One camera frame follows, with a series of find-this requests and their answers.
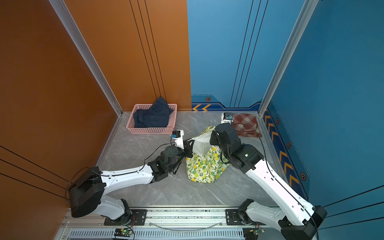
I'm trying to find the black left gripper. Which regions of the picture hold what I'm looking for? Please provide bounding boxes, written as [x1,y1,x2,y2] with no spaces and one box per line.
[167,137,194,174]

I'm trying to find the lemon print skirt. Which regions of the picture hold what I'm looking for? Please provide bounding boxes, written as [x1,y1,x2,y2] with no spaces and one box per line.
[186,126,230,184]

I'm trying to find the red plaid skirt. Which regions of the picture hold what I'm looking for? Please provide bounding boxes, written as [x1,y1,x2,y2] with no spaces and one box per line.
[232,114,263,138]

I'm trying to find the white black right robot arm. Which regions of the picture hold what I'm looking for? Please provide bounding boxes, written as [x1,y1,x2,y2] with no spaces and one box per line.
[210,123,327,240]

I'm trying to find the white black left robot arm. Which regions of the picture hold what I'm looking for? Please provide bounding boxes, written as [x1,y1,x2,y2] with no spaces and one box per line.
[68,143,193,225]

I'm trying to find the dark navy skirt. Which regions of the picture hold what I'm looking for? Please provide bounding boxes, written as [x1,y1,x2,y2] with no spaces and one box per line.
[133,97,174,128]

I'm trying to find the pink perforated plastic basket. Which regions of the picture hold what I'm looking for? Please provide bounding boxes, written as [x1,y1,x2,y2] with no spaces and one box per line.
[126,104,178,135]

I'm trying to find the green circuit board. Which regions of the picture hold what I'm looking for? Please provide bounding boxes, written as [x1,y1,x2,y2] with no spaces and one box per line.
[113,228,135,240]

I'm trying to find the right circuit board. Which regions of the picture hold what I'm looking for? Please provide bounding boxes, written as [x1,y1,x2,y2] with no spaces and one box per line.
[243,228,265,240]

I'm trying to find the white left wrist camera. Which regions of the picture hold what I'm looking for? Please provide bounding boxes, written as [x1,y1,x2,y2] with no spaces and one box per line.
[171,130,184,150]

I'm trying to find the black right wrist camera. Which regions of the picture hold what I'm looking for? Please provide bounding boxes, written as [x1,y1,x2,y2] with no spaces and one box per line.
[221,112,234,124]

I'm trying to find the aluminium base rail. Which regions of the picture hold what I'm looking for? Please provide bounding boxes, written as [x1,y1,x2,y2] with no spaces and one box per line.
[55,206,284,240]

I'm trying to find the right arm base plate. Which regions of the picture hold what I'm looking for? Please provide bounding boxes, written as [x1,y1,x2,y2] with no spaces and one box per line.
[225,209,246,226]

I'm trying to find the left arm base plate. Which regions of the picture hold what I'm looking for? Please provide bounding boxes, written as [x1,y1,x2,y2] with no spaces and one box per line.
[104,209,147,226]

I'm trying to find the aluminium right corner post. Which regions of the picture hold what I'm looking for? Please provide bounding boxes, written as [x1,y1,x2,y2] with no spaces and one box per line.
[258,0,319,117]

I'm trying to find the aluminium corner post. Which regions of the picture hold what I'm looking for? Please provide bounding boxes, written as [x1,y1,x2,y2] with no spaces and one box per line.
[258,0,319,117]
[49,0,123,117]

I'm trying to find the aluminium left corner post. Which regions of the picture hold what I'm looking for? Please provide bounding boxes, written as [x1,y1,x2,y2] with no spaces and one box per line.
[49,0,123,117]

